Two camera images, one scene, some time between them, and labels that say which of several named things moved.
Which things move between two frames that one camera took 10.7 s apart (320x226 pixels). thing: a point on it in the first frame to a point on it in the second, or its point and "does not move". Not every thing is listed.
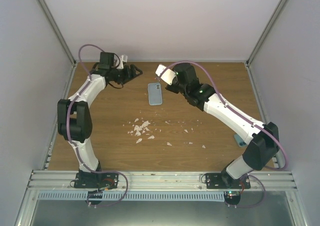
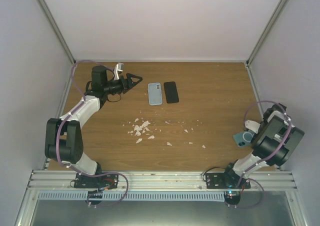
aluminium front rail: (58, 180) does not move
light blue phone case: (155, 95) does not move
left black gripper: (128, 76) to (130, 84)
